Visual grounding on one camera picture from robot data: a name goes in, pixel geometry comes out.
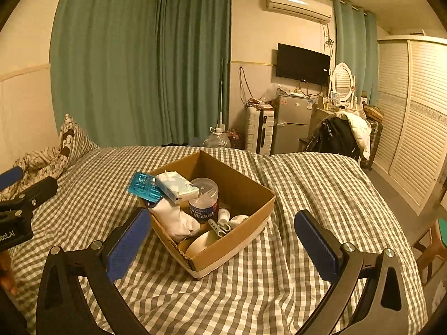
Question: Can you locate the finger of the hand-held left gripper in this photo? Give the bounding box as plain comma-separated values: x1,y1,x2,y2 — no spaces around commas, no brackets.
0,176,59,214
0,166,24,191

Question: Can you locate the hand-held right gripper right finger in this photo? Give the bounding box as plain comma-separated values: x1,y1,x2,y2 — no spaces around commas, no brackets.
294,210,410,335

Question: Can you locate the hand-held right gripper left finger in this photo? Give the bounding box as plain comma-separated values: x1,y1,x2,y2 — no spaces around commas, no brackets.
35,207,153,335

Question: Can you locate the white sock with dark opening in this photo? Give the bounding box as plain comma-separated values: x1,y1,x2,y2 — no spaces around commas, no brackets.
147,199,201,243

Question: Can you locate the blue blister pack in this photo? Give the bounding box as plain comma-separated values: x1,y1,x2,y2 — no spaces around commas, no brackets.
126,172,165,204

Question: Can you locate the beige tape roll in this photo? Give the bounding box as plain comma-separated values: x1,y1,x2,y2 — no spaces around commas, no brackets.
185,229,221,259

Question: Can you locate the white tissue pack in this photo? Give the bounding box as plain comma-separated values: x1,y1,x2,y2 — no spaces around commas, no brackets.
154,170,200,204

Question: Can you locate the clear floss pick tub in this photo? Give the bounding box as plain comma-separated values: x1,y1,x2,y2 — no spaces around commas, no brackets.
188,178,219,224

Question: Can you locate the brown cardboard box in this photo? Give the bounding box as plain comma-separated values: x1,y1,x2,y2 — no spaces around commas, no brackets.
137,150,276,280

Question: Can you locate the grey clip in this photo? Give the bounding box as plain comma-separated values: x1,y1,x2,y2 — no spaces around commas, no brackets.
208,218,232,238

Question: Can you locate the person's left hand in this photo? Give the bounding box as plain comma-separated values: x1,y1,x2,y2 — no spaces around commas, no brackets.
0,250,19,296

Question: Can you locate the floral duvet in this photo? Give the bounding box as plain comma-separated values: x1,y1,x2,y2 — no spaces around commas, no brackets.
0,113,100,200

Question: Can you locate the black jacket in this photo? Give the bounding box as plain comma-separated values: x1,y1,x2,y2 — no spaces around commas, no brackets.
306,115,361,163

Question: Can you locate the wooden stool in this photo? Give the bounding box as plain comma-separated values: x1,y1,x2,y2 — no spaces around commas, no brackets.
411,218,447,286

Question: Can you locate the dark suitcase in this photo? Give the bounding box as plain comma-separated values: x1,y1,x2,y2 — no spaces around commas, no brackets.
360,118,384,169

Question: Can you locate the silver fridge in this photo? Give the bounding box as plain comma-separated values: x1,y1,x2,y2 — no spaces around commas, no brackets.
270,94,315,156

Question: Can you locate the white padded jacket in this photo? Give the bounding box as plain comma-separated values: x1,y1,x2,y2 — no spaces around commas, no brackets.
339,111,372,160

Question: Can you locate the white suitcase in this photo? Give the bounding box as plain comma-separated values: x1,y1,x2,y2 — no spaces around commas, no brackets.
244,106,277,156

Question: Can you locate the red patterned bag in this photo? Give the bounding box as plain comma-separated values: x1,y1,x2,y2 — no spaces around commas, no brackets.
226,129,246,149

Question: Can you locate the clear water bottle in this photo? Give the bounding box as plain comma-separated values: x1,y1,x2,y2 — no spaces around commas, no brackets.
204,127,232,149

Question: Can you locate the white louvred wardrobe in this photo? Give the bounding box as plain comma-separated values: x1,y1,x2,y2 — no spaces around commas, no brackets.
371,34,447,216

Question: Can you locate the white oval mirror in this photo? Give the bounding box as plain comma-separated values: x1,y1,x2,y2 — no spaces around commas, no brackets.
330,62,356,104

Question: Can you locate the dark green curtain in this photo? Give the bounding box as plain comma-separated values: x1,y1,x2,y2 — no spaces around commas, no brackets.
49,0,232,148

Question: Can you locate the light teal curtain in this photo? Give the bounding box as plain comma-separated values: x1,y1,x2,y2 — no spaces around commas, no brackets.
332,0,380,107

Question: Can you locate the white air conditioner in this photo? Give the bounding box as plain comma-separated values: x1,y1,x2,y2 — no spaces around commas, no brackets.
266,0,333,25

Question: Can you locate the wall cable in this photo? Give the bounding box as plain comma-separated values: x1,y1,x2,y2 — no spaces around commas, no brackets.
238,65,255,107

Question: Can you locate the black wall television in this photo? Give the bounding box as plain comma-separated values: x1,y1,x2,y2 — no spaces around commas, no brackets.
275,43,331,86

